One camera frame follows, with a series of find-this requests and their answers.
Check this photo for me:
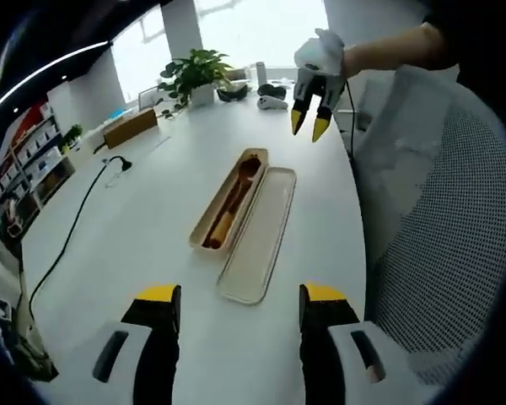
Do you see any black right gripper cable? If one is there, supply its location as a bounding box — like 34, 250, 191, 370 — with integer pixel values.
342, 81, 358, 160

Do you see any large green leafy plant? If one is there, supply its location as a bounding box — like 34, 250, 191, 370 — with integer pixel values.
157, 48, 234, 122

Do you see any grey storage shelf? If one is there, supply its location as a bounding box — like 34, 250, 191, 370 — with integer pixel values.
0, 111, 77, 237

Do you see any person's dark shirt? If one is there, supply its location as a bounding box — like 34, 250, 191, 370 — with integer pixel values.
421, 0, 506, 68

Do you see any small green plant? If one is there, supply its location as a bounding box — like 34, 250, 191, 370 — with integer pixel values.
58, 124, 84, 154

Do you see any grey mesh office chair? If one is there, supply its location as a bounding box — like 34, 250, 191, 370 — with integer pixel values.
349, 62, 506, 383

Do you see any beige cutlery case lid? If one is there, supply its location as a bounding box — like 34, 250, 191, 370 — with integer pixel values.
217, 166, 299, 305

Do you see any black power cable with plug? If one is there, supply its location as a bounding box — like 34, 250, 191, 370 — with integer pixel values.
28, 154, 133, 322

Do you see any white VR controller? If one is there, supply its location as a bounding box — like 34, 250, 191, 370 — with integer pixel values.
256, 95, 289, 111

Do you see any row of white storage bins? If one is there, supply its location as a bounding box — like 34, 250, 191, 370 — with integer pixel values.
0, 120, 62, 186

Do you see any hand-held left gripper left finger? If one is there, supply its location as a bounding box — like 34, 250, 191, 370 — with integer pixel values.
57, 284, 182, 405

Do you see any brown cardboard box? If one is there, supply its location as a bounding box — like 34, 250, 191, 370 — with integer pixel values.
103, 107, 159, 149

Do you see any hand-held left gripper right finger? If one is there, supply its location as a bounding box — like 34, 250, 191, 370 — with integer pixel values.
299, 281, 440, 405

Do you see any beige cutlery case base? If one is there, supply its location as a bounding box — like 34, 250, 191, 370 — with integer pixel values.
188, 147, 270, 256

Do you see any white plant pot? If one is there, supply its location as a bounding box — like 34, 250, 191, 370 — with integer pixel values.
191, 83, 217, 107

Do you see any long ceiling light strip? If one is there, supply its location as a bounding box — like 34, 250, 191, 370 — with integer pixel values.
0, 40, 111, 123

